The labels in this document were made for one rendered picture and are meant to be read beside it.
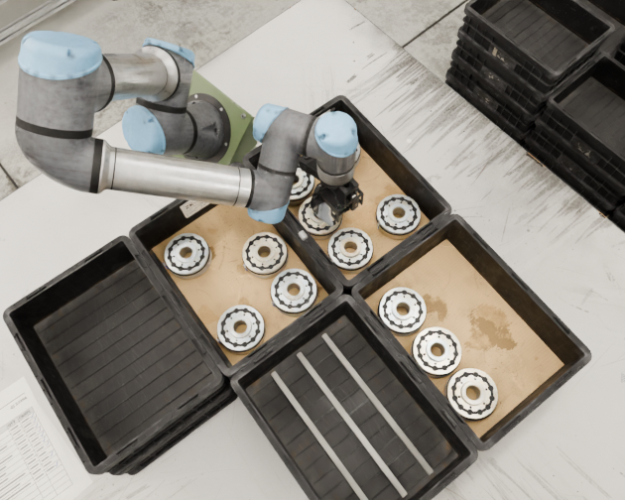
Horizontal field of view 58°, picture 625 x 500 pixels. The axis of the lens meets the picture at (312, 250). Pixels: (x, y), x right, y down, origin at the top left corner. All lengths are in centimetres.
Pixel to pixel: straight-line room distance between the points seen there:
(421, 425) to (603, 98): 146
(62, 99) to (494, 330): 95
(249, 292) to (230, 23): 183
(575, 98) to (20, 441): 199
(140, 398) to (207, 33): 197
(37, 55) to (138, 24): 204
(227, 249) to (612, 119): 146
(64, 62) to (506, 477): 118
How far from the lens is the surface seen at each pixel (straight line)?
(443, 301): 129
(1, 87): 301
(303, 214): 131
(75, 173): 101
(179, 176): 103
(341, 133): 101
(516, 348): 130
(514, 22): 225
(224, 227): 135
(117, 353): 132
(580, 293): 153
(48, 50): 97
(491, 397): 123
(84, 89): 98
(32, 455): 149
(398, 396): 123
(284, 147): 105
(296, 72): 174
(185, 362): 127
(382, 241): 132
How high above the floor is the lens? 203
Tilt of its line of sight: 67 degrees down
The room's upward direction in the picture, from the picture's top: 4 degrees counter-clockwise
